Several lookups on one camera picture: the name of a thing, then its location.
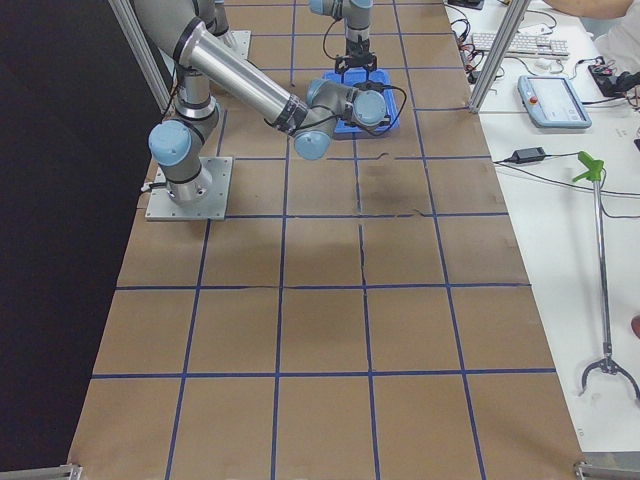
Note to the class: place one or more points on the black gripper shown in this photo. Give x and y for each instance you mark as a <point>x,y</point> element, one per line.
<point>357,49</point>

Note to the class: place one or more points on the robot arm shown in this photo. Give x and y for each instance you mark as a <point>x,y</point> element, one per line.
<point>356,16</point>
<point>195,34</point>

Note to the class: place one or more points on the blue plastic tray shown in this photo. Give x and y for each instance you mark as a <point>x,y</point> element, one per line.
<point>375,107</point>

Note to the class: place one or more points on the white keyboard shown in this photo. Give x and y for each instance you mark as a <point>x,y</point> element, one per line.
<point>524,45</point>

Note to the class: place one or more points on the teach pendant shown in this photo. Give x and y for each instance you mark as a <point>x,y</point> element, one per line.
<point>551,102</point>

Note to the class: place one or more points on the black power adapter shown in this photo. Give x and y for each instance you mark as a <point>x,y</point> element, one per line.
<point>528,155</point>

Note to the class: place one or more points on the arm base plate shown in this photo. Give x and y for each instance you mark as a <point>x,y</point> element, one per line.
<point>239,41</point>
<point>204,197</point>

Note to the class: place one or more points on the aluminium frame post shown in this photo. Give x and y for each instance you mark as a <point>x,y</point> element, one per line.
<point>504,36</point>

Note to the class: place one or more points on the green handled reacher grabber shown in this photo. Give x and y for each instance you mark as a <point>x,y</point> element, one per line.
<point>594,169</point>

